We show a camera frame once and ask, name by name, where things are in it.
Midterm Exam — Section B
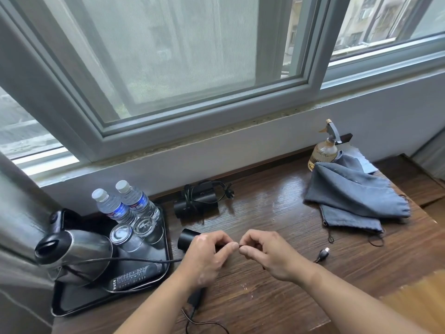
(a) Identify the black hair dryer cord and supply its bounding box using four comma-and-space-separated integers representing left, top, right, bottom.
181, 242, 331, 334

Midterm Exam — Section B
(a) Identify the stainless steel electric kettle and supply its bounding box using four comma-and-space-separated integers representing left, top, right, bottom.
34, 209, 114, 286

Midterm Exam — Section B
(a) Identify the person's right hand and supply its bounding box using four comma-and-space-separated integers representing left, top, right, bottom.
238, 229, 314, 284

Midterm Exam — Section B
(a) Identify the person's left forearm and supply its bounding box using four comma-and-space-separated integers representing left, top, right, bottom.
113, 271, 206, 334

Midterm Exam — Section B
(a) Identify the light blue cleaning cloth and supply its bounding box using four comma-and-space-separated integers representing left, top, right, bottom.
342, 146, 379, 174

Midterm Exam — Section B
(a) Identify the black serving tray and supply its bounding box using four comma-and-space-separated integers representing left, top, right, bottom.
51, 204, 174, 317

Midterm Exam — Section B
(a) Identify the black remote control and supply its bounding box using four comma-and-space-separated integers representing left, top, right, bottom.
111, 263, 162, 292

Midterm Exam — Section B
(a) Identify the person's left hand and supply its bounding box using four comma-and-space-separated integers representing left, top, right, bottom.
173, 230, 241, 293

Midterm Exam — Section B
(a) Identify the grey drawstring cloth bag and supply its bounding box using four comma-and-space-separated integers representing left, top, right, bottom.
319, 204, 386, 248
304, 154, 411, 220

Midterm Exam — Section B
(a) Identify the clear water bottle blue label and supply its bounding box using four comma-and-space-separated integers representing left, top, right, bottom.
92, 188, 138, 227
115, 180, 161, 222

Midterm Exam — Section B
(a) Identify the amber glass spray bottle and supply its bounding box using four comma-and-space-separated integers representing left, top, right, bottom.
307, 119, 343, 172

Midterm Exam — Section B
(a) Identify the grey curtain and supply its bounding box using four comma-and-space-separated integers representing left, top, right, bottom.
0, 149, 64, 334

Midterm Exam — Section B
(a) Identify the clear drinking glass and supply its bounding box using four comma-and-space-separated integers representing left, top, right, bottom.
110, 224, 144, 253
133, 216, 164, 245

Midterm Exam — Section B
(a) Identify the black kettle power cord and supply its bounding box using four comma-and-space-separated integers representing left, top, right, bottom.
74, 257, 183, 295

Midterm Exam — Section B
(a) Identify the black device with wrapped cord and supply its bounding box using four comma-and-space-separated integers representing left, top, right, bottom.
173, 182, 236, 220

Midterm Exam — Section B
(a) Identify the grey window frame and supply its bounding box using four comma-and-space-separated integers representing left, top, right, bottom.
0, 0, 445, 189

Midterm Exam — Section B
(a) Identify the black hair dryer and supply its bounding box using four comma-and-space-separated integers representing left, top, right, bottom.
178, 228, 206, 307

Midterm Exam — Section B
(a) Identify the person's right forearm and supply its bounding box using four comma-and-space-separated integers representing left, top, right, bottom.
299, 262, 423, 334

